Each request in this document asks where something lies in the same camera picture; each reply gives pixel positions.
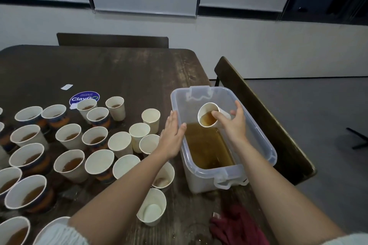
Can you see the person's left hand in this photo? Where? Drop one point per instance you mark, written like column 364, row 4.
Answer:
column 171, row 138

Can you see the person's right hand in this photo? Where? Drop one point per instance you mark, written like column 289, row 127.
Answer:
column 234, row 127

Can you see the white paper cup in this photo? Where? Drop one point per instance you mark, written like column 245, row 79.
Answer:
column 150, row 118
column 206, row 113
column 139, row 134

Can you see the clear plastic storage bin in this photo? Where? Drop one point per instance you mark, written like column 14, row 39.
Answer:
column 201, row 180

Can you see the group of paper cups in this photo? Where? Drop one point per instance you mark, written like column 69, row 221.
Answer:
column 69, row 134

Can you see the person's left forearm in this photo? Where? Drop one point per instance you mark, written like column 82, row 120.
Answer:
column 121, row 202

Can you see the person's right forearm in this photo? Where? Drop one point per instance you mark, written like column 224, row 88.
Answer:
column 282, row 202

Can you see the dark wooden chair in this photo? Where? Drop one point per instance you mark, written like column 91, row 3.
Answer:
column 112, row 40
column 264, row 118

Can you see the dark wooden table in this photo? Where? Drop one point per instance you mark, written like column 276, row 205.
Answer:
column 115, row 67

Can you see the round blue sticker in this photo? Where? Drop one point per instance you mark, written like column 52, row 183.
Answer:
column 83, row 96

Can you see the dark red cloth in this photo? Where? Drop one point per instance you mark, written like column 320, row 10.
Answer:
column 238, row 227

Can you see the small white paper label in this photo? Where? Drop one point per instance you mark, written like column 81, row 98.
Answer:
column 66, row 87

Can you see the round white side table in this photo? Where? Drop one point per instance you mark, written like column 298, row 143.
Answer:
column 361, row 138

